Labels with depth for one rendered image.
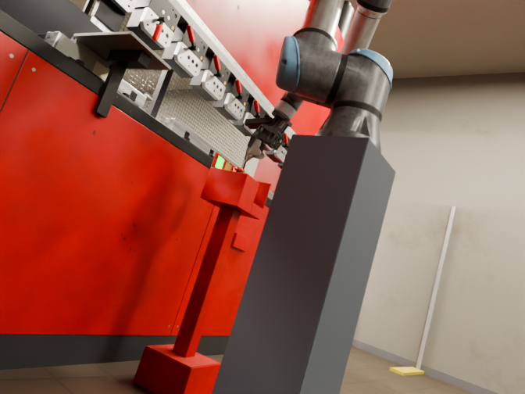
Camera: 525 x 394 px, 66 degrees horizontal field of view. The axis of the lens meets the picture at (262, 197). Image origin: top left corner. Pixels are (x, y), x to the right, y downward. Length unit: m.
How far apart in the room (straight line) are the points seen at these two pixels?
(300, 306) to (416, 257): 4.12
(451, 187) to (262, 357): 4.35
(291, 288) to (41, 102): 0.84
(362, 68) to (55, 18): 1.47
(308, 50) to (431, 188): 4.20
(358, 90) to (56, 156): 0.85
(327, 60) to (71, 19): 1.43
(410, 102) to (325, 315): 4.97
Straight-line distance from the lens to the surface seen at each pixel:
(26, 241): 1.29
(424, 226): 4.91
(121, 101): 1.41
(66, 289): 1.42
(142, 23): 1.64
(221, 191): 1.43
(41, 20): 2.04
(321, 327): 0.76
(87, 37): 1.43
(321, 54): 0.93
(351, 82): 0.92
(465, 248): 4.78
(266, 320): 0.80
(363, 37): 1.33
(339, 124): 0.87
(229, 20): 2.04
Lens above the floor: 0.47
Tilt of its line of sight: 10 degrees up
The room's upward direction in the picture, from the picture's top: 18 degrees clockwise
